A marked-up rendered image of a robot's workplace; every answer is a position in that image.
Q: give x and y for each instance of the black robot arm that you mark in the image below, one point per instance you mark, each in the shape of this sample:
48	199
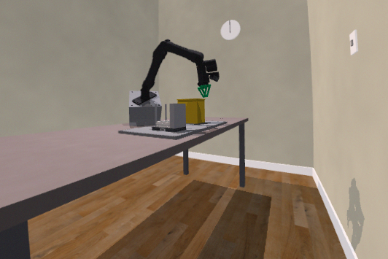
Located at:
160	53

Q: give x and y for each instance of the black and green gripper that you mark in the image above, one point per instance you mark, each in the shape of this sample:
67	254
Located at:
203	85

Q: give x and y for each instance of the yellow open bin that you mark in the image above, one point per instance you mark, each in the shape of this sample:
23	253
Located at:
195	109

